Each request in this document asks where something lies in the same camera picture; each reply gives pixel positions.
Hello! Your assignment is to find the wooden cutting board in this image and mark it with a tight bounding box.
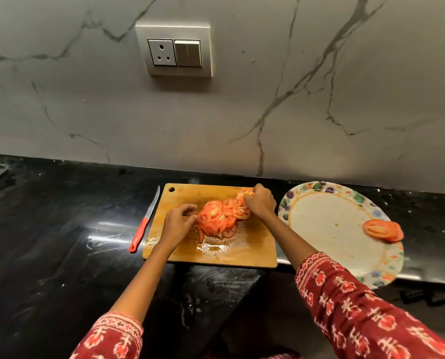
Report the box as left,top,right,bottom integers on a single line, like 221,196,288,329
142,182,278,269

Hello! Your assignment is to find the wall socket and switch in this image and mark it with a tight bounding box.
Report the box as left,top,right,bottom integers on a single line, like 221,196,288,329
135,21,213,78

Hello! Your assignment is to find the floral rimmed plate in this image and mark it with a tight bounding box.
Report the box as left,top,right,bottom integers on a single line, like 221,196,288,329
277,181,405,290

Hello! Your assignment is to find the person's left hand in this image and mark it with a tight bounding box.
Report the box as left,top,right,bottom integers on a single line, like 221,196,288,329
159,203,198,255

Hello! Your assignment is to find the pile of tomato slices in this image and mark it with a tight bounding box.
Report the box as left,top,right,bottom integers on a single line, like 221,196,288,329
195,188,254,243

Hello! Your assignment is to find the person's right forearm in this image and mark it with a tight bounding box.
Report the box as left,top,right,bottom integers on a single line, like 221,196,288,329
261,212,319,272

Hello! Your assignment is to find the person's right hand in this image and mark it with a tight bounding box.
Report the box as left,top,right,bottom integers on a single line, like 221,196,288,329
243,183,277,221

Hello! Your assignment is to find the red patterned sleeve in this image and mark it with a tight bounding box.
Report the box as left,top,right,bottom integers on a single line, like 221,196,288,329
295,252,445,359
69,312,145,359

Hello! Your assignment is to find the red handled knife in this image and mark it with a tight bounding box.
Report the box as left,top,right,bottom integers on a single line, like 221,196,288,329
128,185,161,254

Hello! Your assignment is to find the black cabinet handle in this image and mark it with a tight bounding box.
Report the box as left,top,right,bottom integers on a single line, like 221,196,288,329
399,289,427,306
424,289,445,308

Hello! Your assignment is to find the person's left forearm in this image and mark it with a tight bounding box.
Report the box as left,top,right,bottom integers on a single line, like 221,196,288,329
109,244,171,326

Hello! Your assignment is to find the red patterned right sleeve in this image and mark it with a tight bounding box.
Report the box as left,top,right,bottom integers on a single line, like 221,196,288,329
295,252,445,359

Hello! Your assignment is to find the red patterned left sleeve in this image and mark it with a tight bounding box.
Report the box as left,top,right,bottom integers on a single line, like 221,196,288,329
69,312,145,359

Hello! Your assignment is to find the brown lower cabinet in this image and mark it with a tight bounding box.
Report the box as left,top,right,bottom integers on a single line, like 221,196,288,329
259,271,445,333

